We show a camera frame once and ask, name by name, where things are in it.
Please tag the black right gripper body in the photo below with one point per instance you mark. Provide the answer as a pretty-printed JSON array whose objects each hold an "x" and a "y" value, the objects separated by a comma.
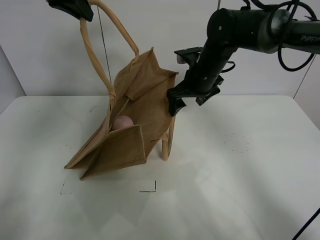
[{"x": 186, "y": 90}]

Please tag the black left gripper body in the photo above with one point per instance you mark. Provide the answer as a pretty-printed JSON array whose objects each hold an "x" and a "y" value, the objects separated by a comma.
[{"x": 76, "y": 8}]

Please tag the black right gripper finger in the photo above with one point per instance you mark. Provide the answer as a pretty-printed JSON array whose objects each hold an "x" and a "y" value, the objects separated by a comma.
[{"x": 175, "y": 105}]

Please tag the brown linen tote bag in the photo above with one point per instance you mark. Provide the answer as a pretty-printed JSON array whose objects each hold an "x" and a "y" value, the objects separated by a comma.
[{"x": 138, "y": 91}]

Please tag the pink peach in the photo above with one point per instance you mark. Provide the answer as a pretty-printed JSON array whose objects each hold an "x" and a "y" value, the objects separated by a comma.
[{"x": 122, "y": 121}]

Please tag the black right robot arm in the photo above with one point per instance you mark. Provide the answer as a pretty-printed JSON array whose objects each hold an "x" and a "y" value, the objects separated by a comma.
[{"x": 228, "y": 30}]

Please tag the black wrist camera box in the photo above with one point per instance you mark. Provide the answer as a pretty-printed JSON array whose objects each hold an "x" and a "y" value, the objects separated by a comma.
[{"x": 188, "y": 55}]

